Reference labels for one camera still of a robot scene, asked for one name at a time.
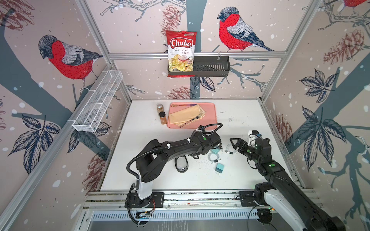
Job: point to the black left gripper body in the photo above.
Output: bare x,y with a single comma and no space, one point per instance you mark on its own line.
206,153

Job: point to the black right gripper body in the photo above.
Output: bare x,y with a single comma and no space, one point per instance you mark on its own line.
249,152

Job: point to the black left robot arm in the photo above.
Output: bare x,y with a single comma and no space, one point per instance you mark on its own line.
149,163

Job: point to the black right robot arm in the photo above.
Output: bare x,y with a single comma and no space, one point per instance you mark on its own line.
281,193

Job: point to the pink plastic tray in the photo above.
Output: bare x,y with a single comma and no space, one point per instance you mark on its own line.
210,116

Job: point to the black fork on tray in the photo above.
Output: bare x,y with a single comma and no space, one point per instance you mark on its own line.
188,122

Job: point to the brown spice bottle black cap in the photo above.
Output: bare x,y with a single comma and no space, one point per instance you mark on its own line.
163,118

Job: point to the tan spice jar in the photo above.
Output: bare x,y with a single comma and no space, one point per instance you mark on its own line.
160,108

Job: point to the red cassava chips bag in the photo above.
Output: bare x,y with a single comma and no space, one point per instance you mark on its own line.
181,50

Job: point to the teal wall charger middle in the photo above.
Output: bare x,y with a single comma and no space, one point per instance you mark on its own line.
215,151

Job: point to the teal wall charger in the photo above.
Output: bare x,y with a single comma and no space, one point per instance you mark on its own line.
215,151
219,168

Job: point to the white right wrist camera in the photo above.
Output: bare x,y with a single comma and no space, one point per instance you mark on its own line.
253,136

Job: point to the teal wall charger front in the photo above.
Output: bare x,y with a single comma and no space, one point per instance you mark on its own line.
219,168

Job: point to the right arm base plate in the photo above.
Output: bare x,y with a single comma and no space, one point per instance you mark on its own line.
249,199

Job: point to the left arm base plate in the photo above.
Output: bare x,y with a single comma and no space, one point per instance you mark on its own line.
155,200

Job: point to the black wall basket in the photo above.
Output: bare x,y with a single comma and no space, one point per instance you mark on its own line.
203,66

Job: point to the white wire mesh basket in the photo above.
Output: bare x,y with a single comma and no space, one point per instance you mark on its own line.
93,111

